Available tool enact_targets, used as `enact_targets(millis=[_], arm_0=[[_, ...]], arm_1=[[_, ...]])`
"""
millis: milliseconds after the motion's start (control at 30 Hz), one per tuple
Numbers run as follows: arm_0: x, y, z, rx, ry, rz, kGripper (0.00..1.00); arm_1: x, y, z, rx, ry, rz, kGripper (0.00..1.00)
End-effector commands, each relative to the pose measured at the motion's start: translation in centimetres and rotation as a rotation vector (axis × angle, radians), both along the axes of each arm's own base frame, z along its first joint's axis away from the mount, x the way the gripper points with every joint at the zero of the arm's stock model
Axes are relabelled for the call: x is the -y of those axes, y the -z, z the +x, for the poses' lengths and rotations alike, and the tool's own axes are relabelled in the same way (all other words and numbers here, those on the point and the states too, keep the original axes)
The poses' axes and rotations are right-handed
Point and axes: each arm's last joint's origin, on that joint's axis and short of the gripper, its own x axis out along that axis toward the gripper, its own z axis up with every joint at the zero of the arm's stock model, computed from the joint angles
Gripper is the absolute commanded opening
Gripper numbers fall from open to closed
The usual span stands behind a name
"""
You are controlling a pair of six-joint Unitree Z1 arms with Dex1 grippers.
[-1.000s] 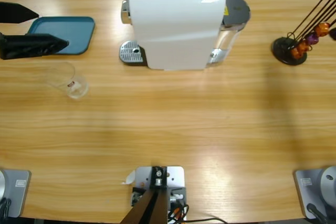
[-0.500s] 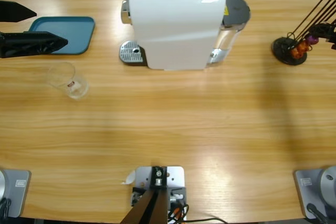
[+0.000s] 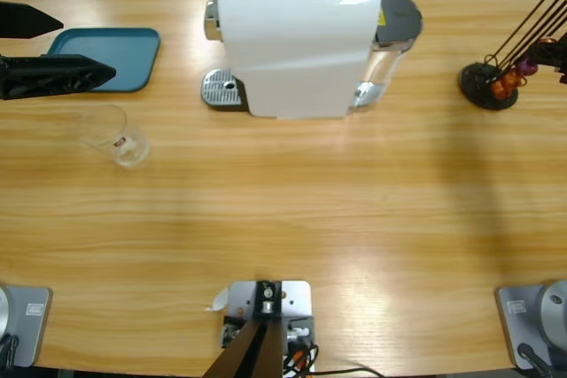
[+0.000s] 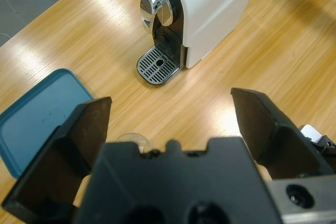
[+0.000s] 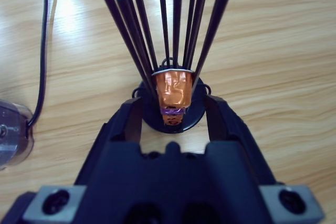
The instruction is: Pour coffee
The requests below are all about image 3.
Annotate clear drinking glass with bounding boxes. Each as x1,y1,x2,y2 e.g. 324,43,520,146
77,104,151,170

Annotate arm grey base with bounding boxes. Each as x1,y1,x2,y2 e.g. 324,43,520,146
0,285,53,368
494,279,567,371

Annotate purple coffee capsule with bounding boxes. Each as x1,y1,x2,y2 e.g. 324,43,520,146
517,57,540,76

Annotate white capsule coffee machine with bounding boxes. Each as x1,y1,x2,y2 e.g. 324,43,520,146
203,0,383,121

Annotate teal plastic tray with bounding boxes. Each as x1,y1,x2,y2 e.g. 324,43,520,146
43,27,161,94

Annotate black capsule holder with rods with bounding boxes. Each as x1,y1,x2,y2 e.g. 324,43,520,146
458,0,567,112

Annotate clear water tank black lid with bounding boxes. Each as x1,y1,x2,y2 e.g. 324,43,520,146
349,0,424,110

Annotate metal drip tray grille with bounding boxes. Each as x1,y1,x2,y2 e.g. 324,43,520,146
201,67,249,112

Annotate white paper tag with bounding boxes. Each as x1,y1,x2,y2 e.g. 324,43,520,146
203,287,230,312

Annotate base black cable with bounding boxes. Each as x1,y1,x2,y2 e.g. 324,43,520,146
517,342,557,378
0,333,21,368

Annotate white mount block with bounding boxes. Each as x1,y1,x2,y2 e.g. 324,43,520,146
228,280,311,321

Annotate dark camera post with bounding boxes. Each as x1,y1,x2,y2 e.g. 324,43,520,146
206,280,284,378

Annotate black mount bracket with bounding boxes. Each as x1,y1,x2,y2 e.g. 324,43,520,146
221,314,316,351

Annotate black power cable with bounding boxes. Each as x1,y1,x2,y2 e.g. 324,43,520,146
316,366,382,378

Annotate orange black cable bundle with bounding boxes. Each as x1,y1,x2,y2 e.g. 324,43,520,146
283,342,320,374

